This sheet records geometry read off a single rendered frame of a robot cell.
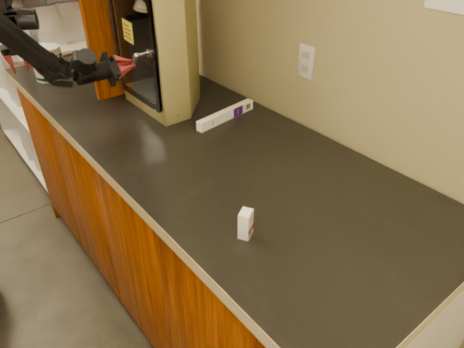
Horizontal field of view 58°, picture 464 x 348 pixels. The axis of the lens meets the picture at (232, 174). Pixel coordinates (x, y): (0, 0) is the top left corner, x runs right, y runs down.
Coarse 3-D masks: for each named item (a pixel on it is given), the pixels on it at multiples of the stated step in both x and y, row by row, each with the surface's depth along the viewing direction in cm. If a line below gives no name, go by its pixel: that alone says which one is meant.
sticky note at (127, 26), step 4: (124, 20) 146; (124, 24) 147; (128, 24) 144; (124, 28) 148; (128, 28) 145; (132, 28) 143; (124, 32) 149; (128, 32) 147; (132, 32) 144; (124, 36) 150; (128, 36) 148; (132, 36) 145; (128, 40) 149; (132, 40) 147
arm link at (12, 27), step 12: (0, 12) 107; (0, 24) 106; (12, 24) 110; (0, 36) 109; (12, 36) 110; (24, 36) 114; (12, 48) 114; (24, 48) 115; (36, 48) 118; (36, 60) 120; (48, 60) 123; (60, 60) 128; (48, 72) 125; (60, 72) 126
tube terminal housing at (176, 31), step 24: (168, 0) 131; (192, 0) 147; (168, 24) 135; (192, 24) 149; (168, 48) 139; (192, 48) 152; (168, 72) 143; (192, 72) 155; (168, 96) 147; (192, 96) 157; (168, 120) 152
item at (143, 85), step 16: (112, 0) 148; (128, 0) 138; (144, 0) 130; (128, 16) 142; (144, 16) 133; (144, 32) 137; (128, 48) 151; (144, 48) 141; (128, 64) 156; (144, 64) 145; (128, 80) 161; (144, 80) 150; (144, 96) 155; (160, 96) 146; (160, 112) 149
